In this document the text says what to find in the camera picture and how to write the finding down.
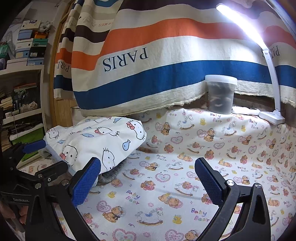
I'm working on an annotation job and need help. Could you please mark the white cartoon cat print pants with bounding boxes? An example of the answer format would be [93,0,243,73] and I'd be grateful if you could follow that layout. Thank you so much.
[43,116,147,174]

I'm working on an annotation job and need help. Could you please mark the left hand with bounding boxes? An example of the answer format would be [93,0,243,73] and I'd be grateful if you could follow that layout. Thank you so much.
[0,201,28,224]

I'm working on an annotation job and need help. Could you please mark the grey folded garment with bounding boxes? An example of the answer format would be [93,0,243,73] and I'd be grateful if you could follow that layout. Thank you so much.
[39,147,127,187]

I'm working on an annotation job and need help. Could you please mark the white wooden shelf unit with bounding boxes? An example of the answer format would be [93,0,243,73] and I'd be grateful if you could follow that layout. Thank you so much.
[0,58,46,167]

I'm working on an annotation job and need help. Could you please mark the baby bear print bedsheet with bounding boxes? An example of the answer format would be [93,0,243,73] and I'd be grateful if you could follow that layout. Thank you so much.
[18,107,296,241]

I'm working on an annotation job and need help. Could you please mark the white clip desk lamp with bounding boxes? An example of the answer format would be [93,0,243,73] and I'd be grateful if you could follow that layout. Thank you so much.
[215,2,286,125]

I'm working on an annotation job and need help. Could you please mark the clear plastic jar white lid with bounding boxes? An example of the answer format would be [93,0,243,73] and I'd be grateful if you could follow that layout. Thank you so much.
[205,75,237,114]

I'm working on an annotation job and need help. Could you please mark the stacked storage boxes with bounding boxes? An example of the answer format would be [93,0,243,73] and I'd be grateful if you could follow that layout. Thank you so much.
[12,20,52,66]

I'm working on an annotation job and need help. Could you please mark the striped Paris curtain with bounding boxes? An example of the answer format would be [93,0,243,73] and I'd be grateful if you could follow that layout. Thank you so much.
[53,0,296,117]

